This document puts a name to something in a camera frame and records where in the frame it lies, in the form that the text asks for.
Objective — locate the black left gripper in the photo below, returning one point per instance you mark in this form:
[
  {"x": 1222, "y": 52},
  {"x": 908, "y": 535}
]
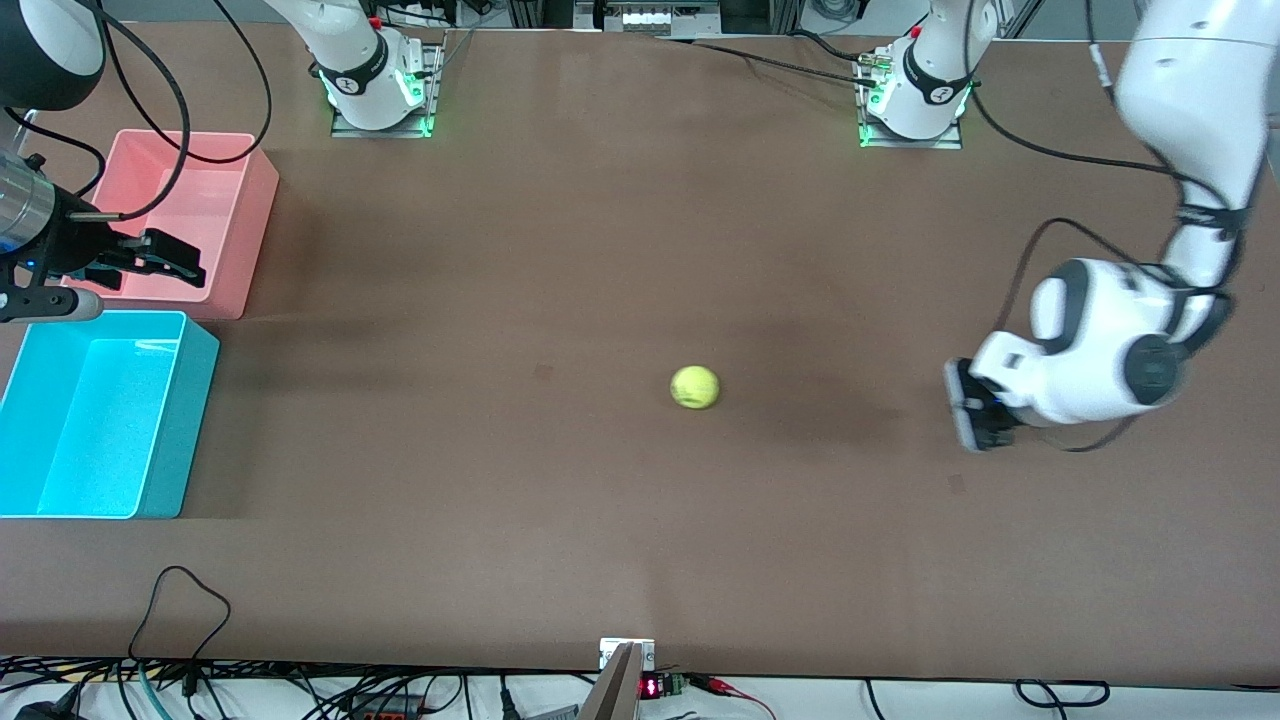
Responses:
[{"x": 1001, "y": 435}]

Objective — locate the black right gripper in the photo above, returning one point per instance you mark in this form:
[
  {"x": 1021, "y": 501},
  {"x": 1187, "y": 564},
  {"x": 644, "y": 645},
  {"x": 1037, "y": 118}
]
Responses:
[{"x": 70, "y": 243}]

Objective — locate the yellow tennis ball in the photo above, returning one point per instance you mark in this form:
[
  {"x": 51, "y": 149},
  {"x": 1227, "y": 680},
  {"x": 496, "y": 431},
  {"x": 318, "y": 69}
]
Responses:
[{"x": 694, "y": 387}]

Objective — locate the pink plastic bin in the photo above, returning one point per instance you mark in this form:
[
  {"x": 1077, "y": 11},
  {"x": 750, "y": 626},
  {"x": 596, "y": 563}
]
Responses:
[{"x": 220, "y": 220}]

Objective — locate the blue plastic bin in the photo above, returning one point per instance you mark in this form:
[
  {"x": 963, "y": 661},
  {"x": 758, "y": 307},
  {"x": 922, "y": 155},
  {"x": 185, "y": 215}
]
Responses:
[{"x": 100, "y": 430}]

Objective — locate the red clip lead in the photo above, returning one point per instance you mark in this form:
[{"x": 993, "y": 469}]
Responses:
[{"x": 725, "y": 686}]

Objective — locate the small red display board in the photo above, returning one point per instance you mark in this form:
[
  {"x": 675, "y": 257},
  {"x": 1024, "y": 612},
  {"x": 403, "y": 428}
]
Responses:
[{"x": 660, "y": 687}]

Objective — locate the white mounting plate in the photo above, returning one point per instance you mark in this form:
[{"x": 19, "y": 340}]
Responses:
[{"x": 612, "y": 650}]

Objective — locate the grey metal bar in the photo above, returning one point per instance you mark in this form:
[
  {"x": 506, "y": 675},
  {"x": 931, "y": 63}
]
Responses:
[{"x": 615, "y": 695}]

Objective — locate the grey lit device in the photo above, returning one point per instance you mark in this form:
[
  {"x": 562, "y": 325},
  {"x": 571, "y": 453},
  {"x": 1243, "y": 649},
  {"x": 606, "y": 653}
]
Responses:
[{"x": 650, "y": 15}]

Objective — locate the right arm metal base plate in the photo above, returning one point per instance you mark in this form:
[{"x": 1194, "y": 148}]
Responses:
[{"x": 380, "y": 132}]

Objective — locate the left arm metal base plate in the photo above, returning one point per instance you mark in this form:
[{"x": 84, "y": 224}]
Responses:
[{"x": 910, "y": 143}]

